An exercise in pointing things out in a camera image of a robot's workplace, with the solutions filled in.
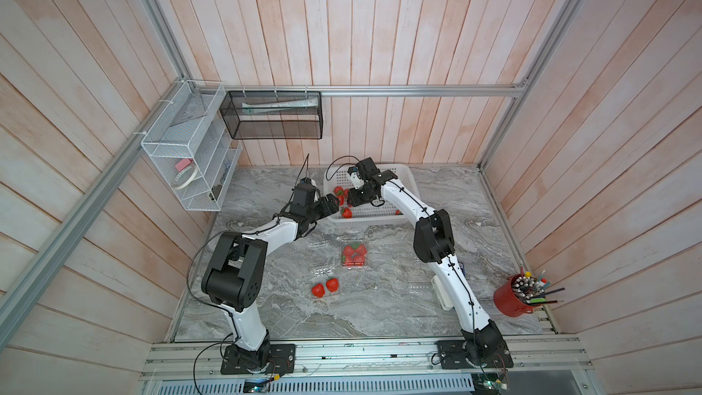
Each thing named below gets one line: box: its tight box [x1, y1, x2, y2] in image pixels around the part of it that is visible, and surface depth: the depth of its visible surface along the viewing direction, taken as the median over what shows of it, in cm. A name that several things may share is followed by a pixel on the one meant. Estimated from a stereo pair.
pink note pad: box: [174, 158, 192, 172], surface depth 83 cm
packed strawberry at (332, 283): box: [325, 277, 340, 293], surface depth 87 cm
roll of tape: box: [171, 164, 199, 191], surface depth 82 cm
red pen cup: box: [493, 274, 548, 318], surface depth 75 cm
